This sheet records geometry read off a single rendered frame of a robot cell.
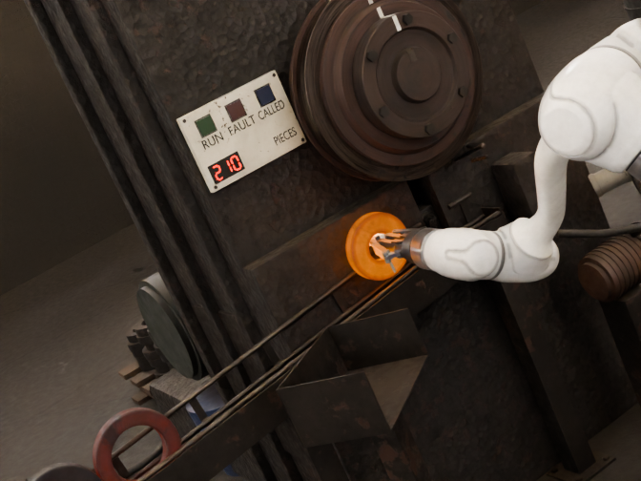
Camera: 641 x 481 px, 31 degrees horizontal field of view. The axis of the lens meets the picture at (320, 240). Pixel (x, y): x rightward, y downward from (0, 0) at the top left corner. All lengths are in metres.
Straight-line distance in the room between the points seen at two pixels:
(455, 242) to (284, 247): 0.49
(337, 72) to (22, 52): 6.20
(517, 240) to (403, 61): 0.47
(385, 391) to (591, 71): 0.85
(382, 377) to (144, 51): 0.87
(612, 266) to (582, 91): 1.04
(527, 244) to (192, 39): 0.86
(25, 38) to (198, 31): 6.07
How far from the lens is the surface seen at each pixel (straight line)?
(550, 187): 2.22
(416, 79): 2.55
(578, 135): 1.81
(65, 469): 2.42
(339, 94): 2.53
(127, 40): 2.58
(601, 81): 1.84
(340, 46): 2.54
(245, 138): 2.60
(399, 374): 2.41
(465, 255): 2.28
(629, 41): 1.97
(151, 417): 2.45
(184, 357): 3.78
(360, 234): 2.59
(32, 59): 8.62
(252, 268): 2.58
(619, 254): 2.83
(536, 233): 2.37
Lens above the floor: 1.52
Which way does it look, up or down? 15 degrees down
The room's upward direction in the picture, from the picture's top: 24 degrees counter-clockwise
